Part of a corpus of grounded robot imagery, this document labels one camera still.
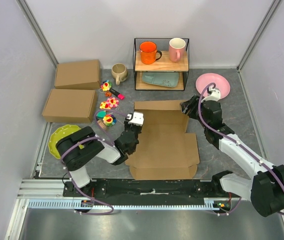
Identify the cardboard box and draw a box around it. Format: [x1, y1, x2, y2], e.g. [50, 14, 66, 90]
[125, 100, 200, 180]
[55, 59, 101, 90]
[42, 89, 97, 124]

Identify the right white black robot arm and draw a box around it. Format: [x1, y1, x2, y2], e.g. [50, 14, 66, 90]
[180, 95, 284, 217]

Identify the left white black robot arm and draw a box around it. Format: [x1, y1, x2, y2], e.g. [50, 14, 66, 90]
[52, 121, 142, 197]

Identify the rainbow flower plush lower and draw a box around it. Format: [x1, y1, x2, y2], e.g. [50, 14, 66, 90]
[103, 114, 117, 127]

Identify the rainbow flower plush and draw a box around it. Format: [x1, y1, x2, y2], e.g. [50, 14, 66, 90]
[103, 114, 117, 127]
[100, 80, 112, 92]

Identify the pink round plate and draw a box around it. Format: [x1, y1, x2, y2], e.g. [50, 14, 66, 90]
[195, 73, 230, 99]

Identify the brown small bottle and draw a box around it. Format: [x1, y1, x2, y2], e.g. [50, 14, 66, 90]
[97, 119, 108, 131]

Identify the teal block toy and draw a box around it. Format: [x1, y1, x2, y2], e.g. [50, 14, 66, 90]
[96, 110, 107, 119]

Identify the pink flower plush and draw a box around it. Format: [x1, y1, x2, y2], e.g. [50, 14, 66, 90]
[106, 97, 119, 109]

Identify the yellow flower plush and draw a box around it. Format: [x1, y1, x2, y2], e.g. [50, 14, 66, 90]
[99, 101, 111, 110]

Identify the pink black highlighter pen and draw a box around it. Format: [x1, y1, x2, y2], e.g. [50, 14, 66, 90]
[110, 88, 125, 100]

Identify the small orange flower charm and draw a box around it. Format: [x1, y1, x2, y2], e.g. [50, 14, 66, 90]
[105, 91, 112, 97]

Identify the teal rectangular ceramic plate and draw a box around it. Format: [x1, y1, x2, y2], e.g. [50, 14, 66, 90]
[142, 72, 179, 88]

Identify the rainbow flower plush top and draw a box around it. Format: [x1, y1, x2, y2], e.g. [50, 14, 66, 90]
[100, 80, 112, 92]

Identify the beige ceramic mug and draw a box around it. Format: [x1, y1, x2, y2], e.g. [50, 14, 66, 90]
[111, 63, 128, 85]

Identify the green dotted plate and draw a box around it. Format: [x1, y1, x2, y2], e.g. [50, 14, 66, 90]
[48, 124, 81, 160]

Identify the pink ceramic mug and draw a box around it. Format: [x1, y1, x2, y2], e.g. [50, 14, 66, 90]
[169, 38, 186, 63]

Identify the orange enamel mug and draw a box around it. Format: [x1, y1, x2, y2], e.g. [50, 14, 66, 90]
[139, 41, 162, 65]

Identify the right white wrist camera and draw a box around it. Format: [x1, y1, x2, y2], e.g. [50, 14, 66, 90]
[203, 87, 221, 102]

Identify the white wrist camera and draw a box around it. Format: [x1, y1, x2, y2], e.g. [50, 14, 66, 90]
[203, 87, 221, 102]
[127, 111, 144, 126]

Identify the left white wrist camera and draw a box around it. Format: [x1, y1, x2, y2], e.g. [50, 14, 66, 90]
[127, 111, 144, 126]

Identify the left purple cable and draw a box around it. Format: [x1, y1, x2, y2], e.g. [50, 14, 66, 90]
[61, 110, 134, 216]

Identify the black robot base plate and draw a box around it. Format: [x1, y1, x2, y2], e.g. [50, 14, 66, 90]
[63, 177, 241, 206]

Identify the black wire wooden shelf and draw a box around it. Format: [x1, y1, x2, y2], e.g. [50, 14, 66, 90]
[132, 37, 190, 91]

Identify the grey slotted cable duct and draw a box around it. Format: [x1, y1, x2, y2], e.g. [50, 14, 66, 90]
[28, 198, 219, 211]

